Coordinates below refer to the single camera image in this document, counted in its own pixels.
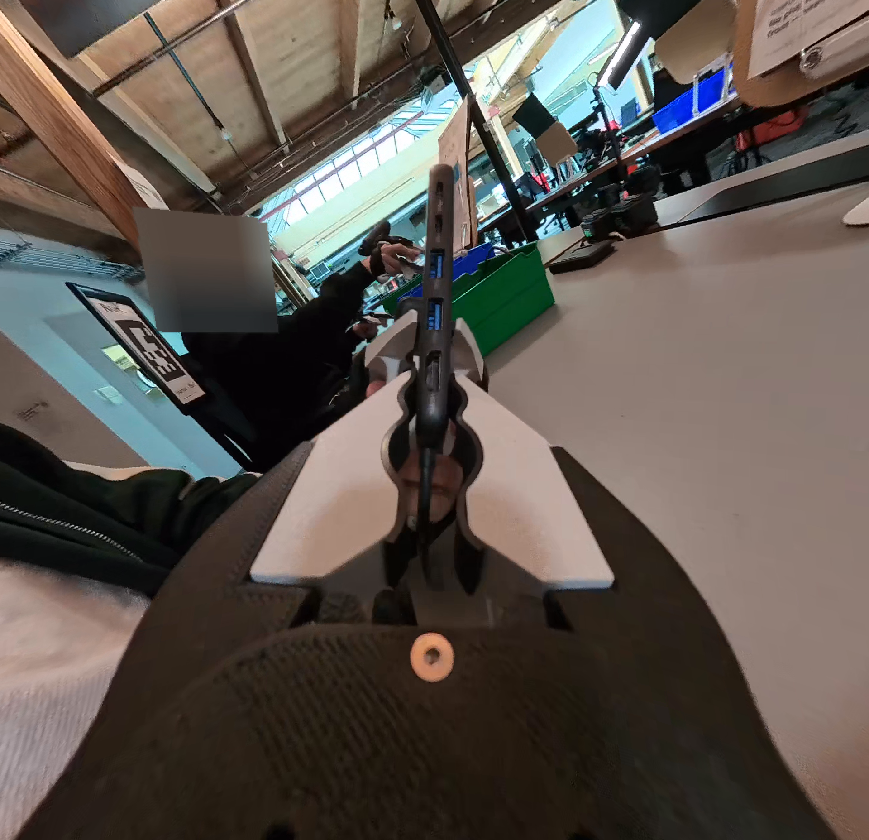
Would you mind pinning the blue storage bin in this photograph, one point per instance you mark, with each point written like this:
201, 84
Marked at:
692, 106

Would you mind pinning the document stand with instruction sheet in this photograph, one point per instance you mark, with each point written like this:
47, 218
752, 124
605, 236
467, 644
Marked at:
781, 32

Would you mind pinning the slim dark grey USB hub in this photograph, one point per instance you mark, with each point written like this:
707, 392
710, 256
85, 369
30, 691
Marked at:
434, 276

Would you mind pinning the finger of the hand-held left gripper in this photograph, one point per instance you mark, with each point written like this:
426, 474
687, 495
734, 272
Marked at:
397, 341
470, 351

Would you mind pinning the grey desk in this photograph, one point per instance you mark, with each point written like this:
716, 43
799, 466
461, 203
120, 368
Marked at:
679, 378

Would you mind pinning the black backdrop board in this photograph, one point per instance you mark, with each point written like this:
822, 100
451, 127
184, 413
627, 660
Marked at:
543, 127
665, 4

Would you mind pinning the black battery charger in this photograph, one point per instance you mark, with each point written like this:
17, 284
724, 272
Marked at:
621, 218

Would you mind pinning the person's left hand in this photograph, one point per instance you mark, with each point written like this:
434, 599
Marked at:
445, 483

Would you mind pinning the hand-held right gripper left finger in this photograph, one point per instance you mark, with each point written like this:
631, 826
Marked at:
332, 507

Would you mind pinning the framed marker poster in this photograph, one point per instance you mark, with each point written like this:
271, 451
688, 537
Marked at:
149, 351

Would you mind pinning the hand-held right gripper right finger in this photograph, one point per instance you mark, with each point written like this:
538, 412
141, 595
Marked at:
536, 514

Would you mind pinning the blue plastic bin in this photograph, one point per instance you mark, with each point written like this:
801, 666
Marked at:
472, 259

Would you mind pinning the small black adapter box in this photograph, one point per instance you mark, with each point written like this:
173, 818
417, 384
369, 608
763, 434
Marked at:
580, 256

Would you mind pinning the black support pole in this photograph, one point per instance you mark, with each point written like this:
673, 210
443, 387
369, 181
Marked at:
461, 86

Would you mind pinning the brown cardboard document stand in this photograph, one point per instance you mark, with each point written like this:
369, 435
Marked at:
458, 161

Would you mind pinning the green plastic bin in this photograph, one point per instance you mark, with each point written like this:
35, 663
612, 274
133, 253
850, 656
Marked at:
509, 296

